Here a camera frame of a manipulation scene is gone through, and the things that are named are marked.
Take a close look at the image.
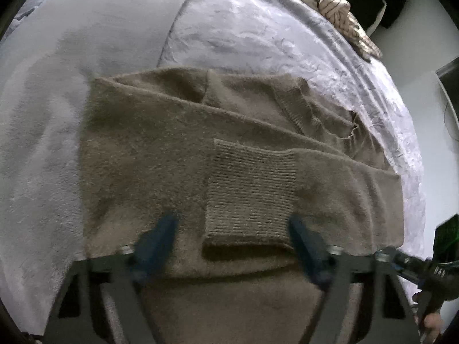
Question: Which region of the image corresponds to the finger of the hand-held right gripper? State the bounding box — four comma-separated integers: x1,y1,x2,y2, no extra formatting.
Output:
375,247,431,287

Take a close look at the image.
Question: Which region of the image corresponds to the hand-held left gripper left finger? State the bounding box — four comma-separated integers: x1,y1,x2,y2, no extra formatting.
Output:
43,213,180,344

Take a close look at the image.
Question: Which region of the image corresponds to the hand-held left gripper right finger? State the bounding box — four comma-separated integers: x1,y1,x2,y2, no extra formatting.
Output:
288,214,422,344

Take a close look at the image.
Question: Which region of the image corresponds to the brown knitted sweater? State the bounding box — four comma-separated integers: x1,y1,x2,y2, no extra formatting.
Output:
77,65,406,344

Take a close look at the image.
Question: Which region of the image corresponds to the person's right hand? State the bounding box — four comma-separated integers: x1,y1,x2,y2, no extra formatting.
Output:
412,290,444,344

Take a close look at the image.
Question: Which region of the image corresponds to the dark framed panel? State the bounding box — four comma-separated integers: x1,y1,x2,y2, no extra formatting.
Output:
435,56,459,144

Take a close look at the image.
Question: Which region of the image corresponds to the plain grey fleece blanket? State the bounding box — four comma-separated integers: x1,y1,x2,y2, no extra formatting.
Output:
0,0,212,337

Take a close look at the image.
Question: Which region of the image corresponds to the grey embossed blanket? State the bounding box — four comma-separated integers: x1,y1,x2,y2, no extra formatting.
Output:
158,0,427,294

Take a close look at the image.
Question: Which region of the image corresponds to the beige patterned cloth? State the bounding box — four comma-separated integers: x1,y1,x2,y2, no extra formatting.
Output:
267,0,384,61

